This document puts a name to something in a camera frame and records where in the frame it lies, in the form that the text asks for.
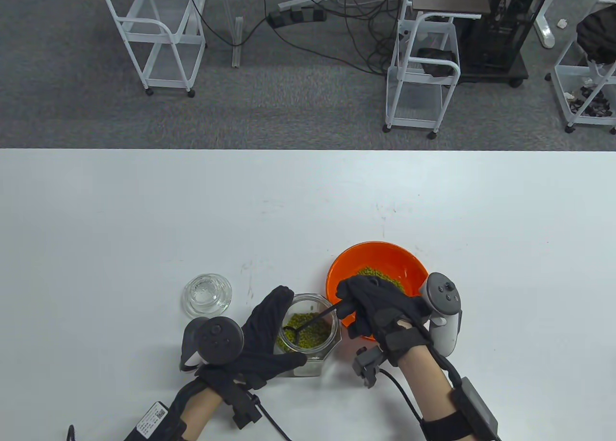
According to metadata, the person's right hand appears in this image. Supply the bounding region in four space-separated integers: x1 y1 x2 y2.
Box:
335 275 431 365

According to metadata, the person's left hand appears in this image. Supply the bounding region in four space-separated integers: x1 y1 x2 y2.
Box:
195 284 308 398

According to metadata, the scooped portion of mung beans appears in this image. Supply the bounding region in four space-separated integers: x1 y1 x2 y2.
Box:
355 266 405 292

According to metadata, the pile of green mung beans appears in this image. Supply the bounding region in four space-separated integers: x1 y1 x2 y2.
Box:
281 313 333 353

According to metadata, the orange bowl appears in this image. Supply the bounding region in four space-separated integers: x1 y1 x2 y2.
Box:
325 241 430 340

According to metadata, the clear glass jar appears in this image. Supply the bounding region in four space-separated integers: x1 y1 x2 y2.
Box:
274 294 342 378

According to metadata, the black measuring scoop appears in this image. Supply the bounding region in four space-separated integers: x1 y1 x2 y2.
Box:
283 304 345 344

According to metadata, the clear glass jar lid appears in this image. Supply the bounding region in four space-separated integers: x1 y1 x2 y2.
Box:
181 274 233 316

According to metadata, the person's left forearm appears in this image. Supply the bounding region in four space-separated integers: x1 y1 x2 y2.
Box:
176 383 231 441

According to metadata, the black left hand controller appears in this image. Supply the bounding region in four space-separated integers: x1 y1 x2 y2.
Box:
180 315 244 372

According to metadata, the black hand controller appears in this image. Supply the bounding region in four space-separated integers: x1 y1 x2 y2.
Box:
419 273 463 357
180 315 244 372

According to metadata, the black right hand controller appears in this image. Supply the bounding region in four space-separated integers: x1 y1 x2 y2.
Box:
419 273 463 357

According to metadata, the black box with white label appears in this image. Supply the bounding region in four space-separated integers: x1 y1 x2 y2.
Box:
123 398 186 441

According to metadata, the plain black wrist box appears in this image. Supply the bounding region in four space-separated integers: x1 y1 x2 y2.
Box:
452 376 499 439

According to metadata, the white metal trolley cart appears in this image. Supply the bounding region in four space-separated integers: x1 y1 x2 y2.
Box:
384 12 462 139
99 0 210 98
545 27 616 135

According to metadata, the black bag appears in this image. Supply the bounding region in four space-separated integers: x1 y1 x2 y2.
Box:
416 48 458 78
576 3 616 65

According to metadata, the pile of dark scraps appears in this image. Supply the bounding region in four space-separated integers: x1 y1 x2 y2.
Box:
565 84 614 118

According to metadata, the black computer rack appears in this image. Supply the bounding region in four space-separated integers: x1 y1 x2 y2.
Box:
457 0 556 87

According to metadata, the black power strip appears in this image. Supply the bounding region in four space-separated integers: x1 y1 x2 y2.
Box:
268 7 328 28

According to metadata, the white power strip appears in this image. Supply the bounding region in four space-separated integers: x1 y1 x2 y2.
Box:
278 0 333 12

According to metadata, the white desk leg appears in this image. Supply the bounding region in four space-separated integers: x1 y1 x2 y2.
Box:
534 0 566 49

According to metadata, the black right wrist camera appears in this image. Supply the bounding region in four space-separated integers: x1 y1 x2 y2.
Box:
354 347 388 389

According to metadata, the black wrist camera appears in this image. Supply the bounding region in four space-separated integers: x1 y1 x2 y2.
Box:
354 347 388 389
231 383 264 429

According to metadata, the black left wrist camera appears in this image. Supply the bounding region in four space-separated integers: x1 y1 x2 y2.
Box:
231 383 264 429

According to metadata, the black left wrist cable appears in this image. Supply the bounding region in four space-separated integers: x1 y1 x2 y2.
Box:
255 395 294 441

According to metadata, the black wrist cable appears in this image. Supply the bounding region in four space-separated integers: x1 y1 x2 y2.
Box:
380 370 424 425
255 395 294 441

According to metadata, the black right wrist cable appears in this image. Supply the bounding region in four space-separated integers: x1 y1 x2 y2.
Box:
380 370 424 425

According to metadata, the black forearm strap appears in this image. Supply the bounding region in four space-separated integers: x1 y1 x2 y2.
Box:
421 412 475 441

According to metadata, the tangle of black floor cables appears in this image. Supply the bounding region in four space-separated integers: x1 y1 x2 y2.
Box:
185 0 410 75

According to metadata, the white slim post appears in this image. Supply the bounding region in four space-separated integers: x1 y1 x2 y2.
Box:
231 17 245 68

